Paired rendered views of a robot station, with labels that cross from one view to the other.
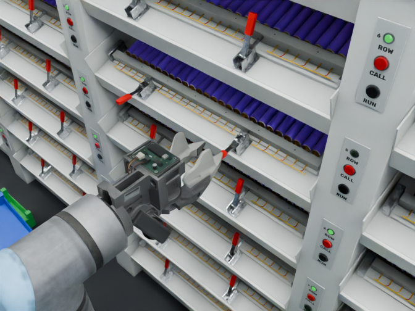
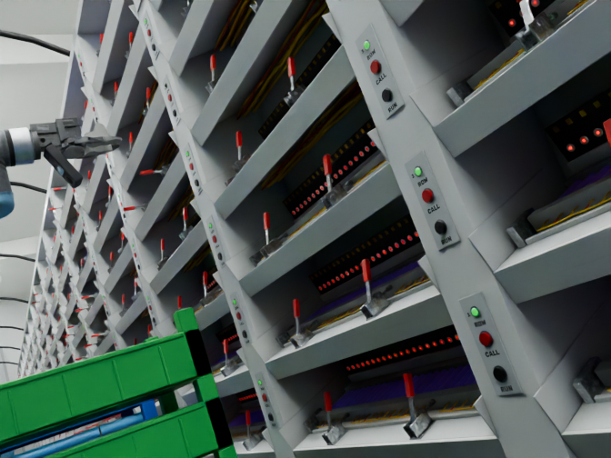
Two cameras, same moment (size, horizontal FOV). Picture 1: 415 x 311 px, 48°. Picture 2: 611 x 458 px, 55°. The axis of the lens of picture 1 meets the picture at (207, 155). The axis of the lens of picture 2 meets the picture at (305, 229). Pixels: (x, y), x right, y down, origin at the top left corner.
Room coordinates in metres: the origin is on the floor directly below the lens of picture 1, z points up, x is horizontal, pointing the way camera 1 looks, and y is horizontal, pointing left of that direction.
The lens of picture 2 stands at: (-0.71, -0.79, 0.30)
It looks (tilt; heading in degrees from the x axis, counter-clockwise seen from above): 12 degrees up; 17
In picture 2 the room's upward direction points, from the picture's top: 19 degrees counter-clockwise
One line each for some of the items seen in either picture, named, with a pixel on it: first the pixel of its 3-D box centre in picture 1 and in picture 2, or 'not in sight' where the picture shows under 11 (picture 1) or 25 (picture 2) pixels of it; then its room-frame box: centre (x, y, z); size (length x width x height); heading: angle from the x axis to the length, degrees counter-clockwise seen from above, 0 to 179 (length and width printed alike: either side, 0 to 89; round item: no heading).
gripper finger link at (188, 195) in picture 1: (183, 189); (85, 143); (0.47, 0.04, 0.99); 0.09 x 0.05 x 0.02; 130
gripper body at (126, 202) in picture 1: (141, 190); (57, 141); (0.44, 0.09, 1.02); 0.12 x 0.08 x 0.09; 138
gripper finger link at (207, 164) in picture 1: (205, 162); (102, 134); (0.50, 0.00, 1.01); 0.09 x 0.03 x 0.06; 130
